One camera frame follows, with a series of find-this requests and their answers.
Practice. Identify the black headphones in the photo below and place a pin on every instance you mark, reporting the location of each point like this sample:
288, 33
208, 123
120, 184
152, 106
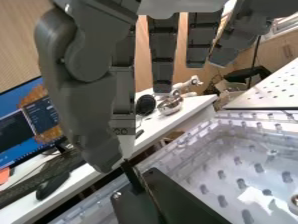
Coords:
146, 105

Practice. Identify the shiny metal bowl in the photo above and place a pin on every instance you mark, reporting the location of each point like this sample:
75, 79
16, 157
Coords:
171, 106

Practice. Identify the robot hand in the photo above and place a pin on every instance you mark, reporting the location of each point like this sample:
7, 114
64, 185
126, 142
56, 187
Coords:
84, 56

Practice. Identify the white desk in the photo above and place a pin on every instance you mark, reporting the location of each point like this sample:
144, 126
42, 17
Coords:
177, 110

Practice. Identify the computer monitor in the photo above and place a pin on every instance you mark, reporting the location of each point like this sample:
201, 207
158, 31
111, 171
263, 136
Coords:
20, 130

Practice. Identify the clear box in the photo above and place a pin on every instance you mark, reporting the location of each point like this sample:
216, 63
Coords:
231, 156

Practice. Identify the black keyboard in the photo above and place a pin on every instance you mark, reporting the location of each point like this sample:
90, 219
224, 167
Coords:
27, 186

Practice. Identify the small white jointed device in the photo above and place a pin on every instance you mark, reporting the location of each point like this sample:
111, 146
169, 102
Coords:
192, 83

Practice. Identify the black plate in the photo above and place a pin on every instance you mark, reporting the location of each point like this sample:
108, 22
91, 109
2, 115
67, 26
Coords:
168, 203

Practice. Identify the black computer mouse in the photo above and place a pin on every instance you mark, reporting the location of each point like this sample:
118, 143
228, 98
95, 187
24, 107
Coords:
52, 185

